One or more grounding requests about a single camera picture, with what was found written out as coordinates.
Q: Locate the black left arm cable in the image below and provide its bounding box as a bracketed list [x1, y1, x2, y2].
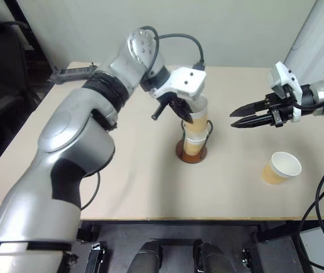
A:
[149, 26, 206, 71]

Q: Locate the black office chair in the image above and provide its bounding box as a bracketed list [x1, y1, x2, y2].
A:
[0, 0, 53, 183]

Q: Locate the black metal bracket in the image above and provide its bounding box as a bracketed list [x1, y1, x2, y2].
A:
[86, 241, 107, 273]
[239, 248, 255, 273]

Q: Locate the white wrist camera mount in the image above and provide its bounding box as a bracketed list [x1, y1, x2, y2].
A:
[267, 61, 304, 123]
[150, 67, 207, 101]

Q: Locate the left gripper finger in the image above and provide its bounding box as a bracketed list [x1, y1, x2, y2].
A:
[170, 98, 194, 124]
[151, 100, 171, 121]

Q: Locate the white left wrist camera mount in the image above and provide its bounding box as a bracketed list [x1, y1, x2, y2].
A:
[150, 67, 207, 101]

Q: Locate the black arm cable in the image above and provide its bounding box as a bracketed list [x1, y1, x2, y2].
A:
[149, 26, 206, 71]
[292, 90, 324, 110]

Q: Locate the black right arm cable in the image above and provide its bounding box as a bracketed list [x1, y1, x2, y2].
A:
[292, 90, 324, 110]

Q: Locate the dark rounded shape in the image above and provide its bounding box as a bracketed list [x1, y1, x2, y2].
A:
[197, 241, 232, 273]
[127, 239, 163, 273]

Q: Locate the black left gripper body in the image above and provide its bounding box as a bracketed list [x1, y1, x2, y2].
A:
[161, 94, 193, 111]

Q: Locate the black table frame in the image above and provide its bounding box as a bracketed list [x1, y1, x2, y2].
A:
[76, 219, 324, 243]

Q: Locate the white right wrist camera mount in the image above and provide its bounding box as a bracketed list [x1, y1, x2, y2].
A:
[267, 61, 304, 123]

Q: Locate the black hanging cable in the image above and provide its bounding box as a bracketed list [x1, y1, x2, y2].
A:
[298, 164, 324, 273]

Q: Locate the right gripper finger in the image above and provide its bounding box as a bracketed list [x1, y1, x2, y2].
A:
[229, 101, 268, 118]
[230, 114, 274, 129]

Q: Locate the brown round cup holder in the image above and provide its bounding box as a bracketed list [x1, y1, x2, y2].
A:
[176, 119, 214, 164]

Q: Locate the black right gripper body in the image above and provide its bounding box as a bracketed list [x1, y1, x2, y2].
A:
[264, 92, 294, 128]

